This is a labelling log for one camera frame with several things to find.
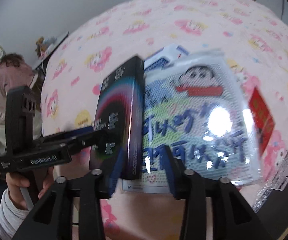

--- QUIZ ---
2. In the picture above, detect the black rainbow Smart Devil box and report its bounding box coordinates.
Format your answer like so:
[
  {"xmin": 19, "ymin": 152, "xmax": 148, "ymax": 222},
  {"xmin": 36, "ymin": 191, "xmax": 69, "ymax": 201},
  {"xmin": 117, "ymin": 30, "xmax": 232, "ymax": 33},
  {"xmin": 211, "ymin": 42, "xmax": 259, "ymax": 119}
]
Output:
[{"xmin": 89, "ymin": 55, "xmax": 145, "ymax": 180}]

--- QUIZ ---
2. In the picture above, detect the cartoon bead art kit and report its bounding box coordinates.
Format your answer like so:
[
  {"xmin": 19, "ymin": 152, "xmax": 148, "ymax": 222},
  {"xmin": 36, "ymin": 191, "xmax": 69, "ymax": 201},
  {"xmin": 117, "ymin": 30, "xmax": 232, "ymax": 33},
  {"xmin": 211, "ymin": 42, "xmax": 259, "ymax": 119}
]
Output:
[{"xmin": 122, "ymin": 49, "xmax": 262, "ymax": 194}]

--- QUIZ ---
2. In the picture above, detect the person's left hand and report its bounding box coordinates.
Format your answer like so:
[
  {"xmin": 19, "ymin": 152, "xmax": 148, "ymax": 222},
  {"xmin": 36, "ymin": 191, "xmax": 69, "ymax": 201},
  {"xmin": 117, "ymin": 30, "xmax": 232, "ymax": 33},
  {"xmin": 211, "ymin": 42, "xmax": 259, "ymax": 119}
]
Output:
[{"xmin": 6, "ymin": 167, "xmax": 54, "ymax": 210}]

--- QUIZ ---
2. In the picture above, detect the red celebrity card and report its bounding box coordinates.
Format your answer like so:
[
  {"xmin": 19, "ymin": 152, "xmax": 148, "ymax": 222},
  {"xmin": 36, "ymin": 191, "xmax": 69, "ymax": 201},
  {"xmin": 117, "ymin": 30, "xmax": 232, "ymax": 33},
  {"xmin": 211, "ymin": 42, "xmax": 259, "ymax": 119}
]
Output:
[{"xmin": 248, "ymin": 87, "xmax": 275, "ymax": 156}]

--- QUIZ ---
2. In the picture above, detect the grey side shelf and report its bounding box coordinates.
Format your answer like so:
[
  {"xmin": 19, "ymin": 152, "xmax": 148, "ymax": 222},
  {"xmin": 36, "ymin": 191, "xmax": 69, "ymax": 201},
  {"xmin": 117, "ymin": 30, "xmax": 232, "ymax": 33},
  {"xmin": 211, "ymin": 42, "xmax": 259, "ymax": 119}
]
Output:
[{"xmin": 32, "ymin": 31, "xmax": 69, "ymax": 71}]

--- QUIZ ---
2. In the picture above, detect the black cardboard storage box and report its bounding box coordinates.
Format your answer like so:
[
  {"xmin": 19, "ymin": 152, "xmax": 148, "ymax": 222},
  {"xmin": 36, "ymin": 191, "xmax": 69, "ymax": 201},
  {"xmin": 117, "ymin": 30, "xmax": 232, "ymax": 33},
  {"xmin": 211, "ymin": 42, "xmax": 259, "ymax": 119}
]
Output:
[{"xmin": 253, "ymin": 152, "xmax": 288, "ymax": 239}]

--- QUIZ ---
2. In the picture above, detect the blue white small box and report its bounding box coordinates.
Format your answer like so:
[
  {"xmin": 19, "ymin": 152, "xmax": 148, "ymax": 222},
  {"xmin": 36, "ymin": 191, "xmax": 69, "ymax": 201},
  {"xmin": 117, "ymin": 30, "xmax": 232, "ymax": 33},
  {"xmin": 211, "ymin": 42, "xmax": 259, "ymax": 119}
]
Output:
[{"xmin": 144, "ymin": 43, "xmax": 189, "ymax": 72}]

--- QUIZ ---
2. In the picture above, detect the pink cartoon bed blanket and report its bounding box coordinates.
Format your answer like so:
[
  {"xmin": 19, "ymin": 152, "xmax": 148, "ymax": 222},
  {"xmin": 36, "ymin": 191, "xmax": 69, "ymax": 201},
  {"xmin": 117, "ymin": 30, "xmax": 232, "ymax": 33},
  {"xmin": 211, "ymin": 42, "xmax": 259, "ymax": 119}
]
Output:
[{"xmin": 41, "ymin": 0, "xmax": 288, "ymax": 239}]

